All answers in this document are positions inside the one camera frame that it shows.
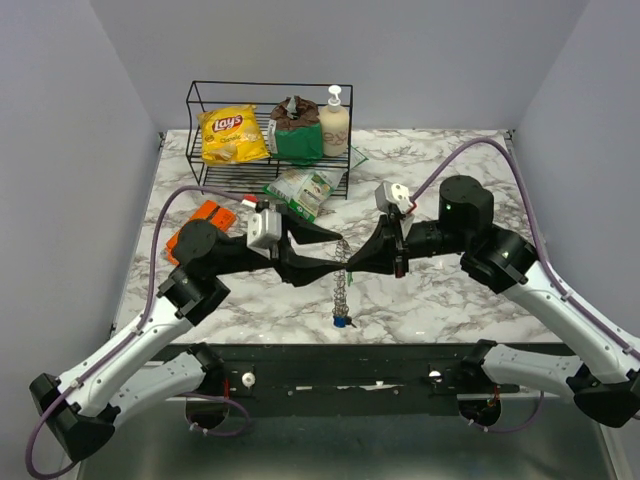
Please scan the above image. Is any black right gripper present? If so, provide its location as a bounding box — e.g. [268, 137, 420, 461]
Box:
[345, 213, 469, 279]

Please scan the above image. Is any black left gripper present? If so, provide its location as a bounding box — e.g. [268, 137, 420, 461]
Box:
[211, 203, 346, 288]

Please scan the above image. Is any metal disc keyring organizer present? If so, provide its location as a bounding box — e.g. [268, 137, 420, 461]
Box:
[332, 239, 350, 316]

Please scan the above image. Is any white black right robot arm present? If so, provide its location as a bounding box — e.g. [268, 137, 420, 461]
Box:
[347, 175, 639, 428]

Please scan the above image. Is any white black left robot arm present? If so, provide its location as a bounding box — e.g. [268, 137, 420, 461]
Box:
[29, 208, 343, 463]

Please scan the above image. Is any green white snack pouch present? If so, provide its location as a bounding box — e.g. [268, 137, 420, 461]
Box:
[262, 168, 345, 222]

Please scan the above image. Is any blue key tag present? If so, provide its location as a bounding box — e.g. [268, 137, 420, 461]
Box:
[333, 315, 356, 328]

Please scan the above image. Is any orange razor box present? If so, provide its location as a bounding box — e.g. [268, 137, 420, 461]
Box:
[165, 200, 237, 265]

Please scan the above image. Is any green white card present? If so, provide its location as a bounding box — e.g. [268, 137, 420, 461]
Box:
[349, 146, 369, 169]

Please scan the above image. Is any green brown coffee bag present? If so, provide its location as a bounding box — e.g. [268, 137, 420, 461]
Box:
[267, 95, 323, 164]

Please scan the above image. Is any yellow Lays chips bag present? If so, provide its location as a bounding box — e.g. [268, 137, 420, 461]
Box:
[197, 104, 269, 166]

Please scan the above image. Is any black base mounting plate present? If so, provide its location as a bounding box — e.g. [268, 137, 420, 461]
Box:
[102, 342, 584, 419]

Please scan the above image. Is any cream soap pump bottle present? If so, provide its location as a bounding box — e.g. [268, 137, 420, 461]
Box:
[319, 85, 350, 157]

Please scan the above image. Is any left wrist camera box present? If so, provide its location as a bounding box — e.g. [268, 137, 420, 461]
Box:
[242, 195, 283, 258]

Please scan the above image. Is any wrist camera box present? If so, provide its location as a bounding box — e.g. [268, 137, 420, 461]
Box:
[374, 181, 416, 215]
[242, 195, 283, 258]

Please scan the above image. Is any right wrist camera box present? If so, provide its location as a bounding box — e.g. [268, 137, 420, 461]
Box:
[374, 181, 416, 215]

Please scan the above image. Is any black wire shelf rack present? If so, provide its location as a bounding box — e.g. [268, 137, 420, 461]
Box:
[185, 80, 352, 199]

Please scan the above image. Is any aluminium frame rail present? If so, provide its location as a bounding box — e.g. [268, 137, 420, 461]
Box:
[79, 355, 611, 403]

